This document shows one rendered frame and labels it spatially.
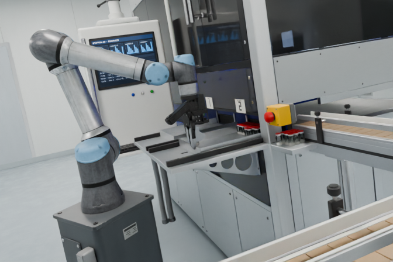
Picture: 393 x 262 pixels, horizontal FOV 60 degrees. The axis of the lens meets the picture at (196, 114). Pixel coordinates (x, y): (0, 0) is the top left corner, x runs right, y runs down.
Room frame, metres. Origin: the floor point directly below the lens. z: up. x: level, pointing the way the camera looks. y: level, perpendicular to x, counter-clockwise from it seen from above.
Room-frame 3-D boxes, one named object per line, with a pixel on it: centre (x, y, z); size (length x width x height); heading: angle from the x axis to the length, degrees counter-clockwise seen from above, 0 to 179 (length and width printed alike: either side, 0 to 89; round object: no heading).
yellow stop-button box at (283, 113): (1.22, -0.30, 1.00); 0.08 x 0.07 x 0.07; 110
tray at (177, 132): (1.73, 0.01, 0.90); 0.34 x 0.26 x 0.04; 110
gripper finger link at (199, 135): (1.28, 0.01, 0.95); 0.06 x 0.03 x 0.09; 110
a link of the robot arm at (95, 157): (1.16, 0.38, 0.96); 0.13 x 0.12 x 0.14; 2
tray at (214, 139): (1.42, -0.11, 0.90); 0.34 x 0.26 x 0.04; 110
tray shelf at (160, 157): (1.55, 0.02, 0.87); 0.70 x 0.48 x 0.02; 20
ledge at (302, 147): (1.22, -0.35, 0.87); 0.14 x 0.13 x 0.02; 110
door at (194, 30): (1.95, -0.02, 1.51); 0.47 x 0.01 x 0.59; 20
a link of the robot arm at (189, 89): (1.30, 0.01, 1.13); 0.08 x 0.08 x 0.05
